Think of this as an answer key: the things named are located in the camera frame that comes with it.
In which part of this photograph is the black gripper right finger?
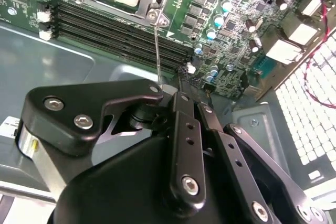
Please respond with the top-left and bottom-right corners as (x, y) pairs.
(195, 102), (329, 224)

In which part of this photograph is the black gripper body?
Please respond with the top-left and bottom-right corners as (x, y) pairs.
(51, 134), (253, 224)

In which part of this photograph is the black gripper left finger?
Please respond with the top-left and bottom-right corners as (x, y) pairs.
(15, 78), (208, 211)

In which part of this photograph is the thin wire locking lever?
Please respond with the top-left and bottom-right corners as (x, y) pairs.
(153, 8), (164, 87)

